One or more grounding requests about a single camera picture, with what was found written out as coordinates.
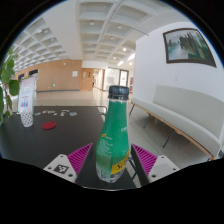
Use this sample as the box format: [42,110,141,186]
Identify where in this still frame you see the black metal chair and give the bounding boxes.
[97,105,108,122]

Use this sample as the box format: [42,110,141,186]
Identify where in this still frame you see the flat round red coaster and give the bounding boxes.
[41,121,57,131]

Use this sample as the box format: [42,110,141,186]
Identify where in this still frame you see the green leafy potted plant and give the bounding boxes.
[0,48,21,126]

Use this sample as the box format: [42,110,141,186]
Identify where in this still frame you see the white polka-dot cup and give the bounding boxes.
[19,110,35,128]

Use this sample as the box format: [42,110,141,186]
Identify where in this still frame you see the long white bench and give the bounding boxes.
[129,84,224,161]

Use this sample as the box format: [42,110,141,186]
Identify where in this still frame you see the ceiling lights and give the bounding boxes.
[89,19,138,63]

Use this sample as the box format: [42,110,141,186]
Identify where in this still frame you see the green plastic drink bottle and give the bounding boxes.
[95,85,132,184]

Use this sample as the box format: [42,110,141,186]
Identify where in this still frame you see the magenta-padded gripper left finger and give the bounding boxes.
[43,143,94,184]

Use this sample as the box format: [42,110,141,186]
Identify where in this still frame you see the clear acrylic sign stand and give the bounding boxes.
[17,76,37,114]

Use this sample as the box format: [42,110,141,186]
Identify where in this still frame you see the framed landscape painting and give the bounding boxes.
[162,27,218,68]

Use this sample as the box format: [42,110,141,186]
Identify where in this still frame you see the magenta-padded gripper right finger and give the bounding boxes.
[130,143,181,187]

